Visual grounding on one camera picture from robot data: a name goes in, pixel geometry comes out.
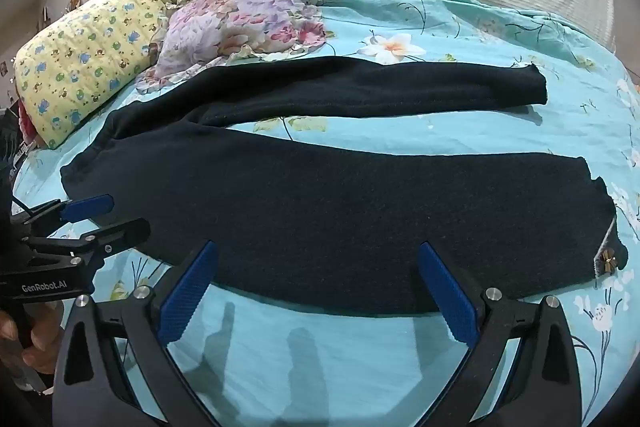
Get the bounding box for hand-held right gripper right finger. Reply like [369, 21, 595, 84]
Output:
[417, 242, 583, 427]

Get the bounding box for pink floral ruffled pillow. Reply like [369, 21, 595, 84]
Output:
[136, 0, 328, 95]

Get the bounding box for teal floral bed sheet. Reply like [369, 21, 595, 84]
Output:
[10, 0, 640, 427]

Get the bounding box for yellow printed pillow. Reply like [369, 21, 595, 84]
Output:
[12, 0, 168, 151]

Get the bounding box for person's left hand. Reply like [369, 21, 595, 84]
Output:
[0, 299, 63, 390]

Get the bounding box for black pants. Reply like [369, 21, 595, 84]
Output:
[60, 56, 630, 315]

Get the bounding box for red floral cloth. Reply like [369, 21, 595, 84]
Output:
[18, 103, 39, 140]

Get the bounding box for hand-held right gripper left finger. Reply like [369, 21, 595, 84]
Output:
[52, 241, 221, 427]

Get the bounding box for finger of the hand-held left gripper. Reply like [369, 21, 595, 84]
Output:
[22, 218, 151, 268]
[10, 194, 115, 233]

